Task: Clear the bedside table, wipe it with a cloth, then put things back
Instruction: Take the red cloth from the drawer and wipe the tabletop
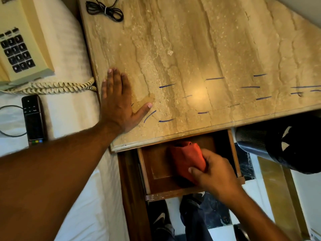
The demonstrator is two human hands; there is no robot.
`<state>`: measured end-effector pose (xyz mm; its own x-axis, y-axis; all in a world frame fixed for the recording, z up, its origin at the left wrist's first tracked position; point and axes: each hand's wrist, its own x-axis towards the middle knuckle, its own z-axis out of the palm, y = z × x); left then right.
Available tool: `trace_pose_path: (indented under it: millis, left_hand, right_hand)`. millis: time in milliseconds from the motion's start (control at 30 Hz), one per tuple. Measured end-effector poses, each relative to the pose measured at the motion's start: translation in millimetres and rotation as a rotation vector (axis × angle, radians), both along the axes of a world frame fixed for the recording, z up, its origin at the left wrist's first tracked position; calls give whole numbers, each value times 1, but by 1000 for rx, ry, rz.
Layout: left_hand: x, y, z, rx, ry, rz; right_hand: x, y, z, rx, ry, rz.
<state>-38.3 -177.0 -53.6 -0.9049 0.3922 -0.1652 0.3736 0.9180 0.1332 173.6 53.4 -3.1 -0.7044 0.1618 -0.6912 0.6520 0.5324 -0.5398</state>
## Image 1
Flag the person's right hand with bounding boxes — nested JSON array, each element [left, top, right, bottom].
[[188, 149, 245, 201]]

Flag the person's left hand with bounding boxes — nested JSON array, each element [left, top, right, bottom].
[[99, 68, 153, 136]]

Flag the red cleaning cloth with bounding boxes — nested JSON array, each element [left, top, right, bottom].
[[168, 141, 207, 183]]

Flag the wooden drawer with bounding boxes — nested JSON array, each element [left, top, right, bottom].
[[137, 128, 246, 202]]

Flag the black remote control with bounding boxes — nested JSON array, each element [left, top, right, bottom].
[[21, 94, 47, 146]]

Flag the clear drinking glass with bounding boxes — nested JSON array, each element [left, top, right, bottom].
[[0, 104, 27, 138]]

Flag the cream push-button telephone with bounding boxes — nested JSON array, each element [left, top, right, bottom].
[[0, 0, 55, 91]]

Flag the person's right forearm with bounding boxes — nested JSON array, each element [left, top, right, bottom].
[[220, 188, 291, 241]]

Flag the person's black right shoe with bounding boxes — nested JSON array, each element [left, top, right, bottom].
[[185, 191, 206, 205]]

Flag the person's black shoe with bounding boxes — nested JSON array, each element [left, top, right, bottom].
[[148, 199, 175, 241], [185, 191, 206, 205]]

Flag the person's dark trousers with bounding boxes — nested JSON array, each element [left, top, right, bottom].
[[179, 195, 214, 241]]

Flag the person's black left shoe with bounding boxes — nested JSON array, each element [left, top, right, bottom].
[[148, 199, 175, 241]]

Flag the black waste bin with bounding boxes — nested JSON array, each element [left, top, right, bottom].
[[235, 114, 321, 175]]

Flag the brown wooden nightstand body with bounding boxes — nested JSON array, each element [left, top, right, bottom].
[[117, 149, 152, 241]]

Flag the thin black cable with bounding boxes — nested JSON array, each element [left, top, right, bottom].
[[86, 0, 124, 22]]

